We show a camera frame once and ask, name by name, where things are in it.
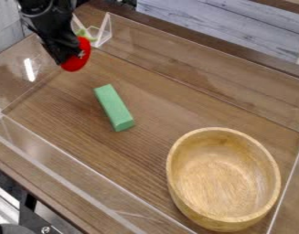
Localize green foam block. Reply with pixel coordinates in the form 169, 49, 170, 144
93, 84, 134, 132

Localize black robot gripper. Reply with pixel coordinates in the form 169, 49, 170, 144
17, 0, 81, 65

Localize wooden bowl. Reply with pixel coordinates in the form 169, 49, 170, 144
165, 127, 280, 232

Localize clear acrylic tray walls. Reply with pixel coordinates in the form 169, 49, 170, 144
0, 6, 299, 234

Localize red plush strawberry toy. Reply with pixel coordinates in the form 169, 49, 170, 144
59, 29, 92, 72

